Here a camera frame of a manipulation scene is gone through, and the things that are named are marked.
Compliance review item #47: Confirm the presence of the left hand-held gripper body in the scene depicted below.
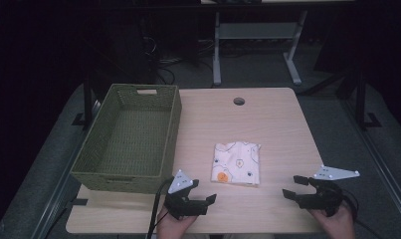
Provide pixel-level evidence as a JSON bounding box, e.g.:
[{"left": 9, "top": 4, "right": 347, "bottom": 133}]
[{"left": 163, "top": 168, "right": 209, "bottom": 221}]

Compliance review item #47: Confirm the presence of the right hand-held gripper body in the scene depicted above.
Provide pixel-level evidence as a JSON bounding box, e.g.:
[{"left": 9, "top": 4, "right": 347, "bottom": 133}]
[{"left": 299, "top": 164, "right": 361, "bottom": 218}]

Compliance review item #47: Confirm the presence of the person's left hand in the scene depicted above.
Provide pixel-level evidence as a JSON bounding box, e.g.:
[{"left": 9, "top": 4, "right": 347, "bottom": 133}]
[{"left": 155, "top": 206, "right": 200, "bottom": 239}]

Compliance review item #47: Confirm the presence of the person's right hand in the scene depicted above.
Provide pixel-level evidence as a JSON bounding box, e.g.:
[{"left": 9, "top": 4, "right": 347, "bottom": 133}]
[{"left": 308, "top": 202, "right": 357, "bottom": 239}]

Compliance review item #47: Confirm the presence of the folded printed white cloth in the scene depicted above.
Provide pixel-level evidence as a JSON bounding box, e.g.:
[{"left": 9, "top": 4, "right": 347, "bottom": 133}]
[{"left": 210, "top": 141, "right": 263, "bottom": 188}]

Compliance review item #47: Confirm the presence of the green woven basket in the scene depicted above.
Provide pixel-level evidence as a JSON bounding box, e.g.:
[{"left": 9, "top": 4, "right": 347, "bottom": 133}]
[{"left": 70, "top": 83, "right": 183, "bottom": 195}]

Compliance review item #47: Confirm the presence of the black metal stand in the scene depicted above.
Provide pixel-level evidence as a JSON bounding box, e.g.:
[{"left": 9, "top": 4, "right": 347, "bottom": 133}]
[
  {"left": 71, "top": 78, "right": 96, "bottom": 131},
  {"left": 353, "top": 68, "right": 383, "bottom": 131}
]

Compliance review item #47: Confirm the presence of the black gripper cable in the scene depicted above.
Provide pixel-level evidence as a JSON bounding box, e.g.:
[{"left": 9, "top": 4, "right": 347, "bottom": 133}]
[
  {"left": 338, "top": 188, "right": 385, "bottom": 239},
  {"left": 145, "top": 177, "right": 176, "bottom": 239}
]

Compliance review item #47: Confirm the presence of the aluminium floor rail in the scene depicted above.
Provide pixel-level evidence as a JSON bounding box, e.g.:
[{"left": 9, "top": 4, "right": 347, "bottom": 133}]
[
  {"left": 340, "top": 99, "right": 401, "bottom": 230},
  {"left": 30, "top": 138, "right": 90, "bottom": 239}
]

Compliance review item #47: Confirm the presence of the floor cables bundle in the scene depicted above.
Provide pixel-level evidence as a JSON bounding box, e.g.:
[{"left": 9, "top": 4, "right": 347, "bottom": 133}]
[{"left": 142, "top": 36, "right": 216, "bottom": 86}]

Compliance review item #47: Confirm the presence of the grey metal desk frame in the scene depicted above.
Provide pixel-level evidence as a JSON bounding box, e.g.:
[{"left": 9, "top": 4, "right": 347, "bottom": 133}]
[{"left": 212, "top": 9, "right": 309, "bottom": 88}]

